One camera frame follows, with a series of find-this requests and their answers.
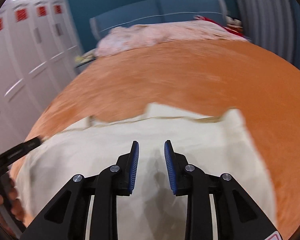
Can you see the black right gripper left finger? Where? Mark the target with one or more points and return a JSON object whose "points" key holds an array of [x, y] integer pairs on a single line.
{"points": [[83, 199]]}

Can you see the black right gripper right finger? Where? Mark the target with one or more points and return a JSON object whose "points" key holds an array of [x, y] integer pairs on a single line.
{"points": [[238, 216]]}

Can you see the cream quilted padded coat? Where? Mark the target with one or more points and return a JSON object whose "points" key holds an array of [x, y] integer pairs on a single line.
{"points": [[217, 145]]}

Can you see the white wardrobe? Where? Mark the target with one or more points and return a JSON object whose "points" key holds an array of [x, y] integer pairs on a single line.
{"points": [[38, 47]]}

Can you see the nightstand with clutter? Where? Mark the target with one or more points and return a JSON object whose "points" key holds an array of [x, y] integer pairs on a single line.
{"points": [[83, 61]]}

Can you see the pink fluffy blanket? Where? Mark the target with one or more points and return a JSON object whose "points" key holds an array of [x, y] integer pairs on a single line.
{"points": [[122, 39]]}

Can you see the red plush toy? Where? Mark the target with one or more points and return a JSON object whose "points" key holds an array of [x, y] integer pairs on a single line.
{"points": [[232, 25]]}

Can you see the grey blue curtain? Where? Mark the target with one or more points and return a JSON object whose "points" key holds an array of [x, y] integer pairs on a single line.
{"points": [[273, 25]]}

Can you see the blue upholstered headboard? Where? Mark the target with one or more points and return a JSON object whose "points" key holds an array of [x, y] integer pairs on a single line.
{"points": [[157, 11]]}

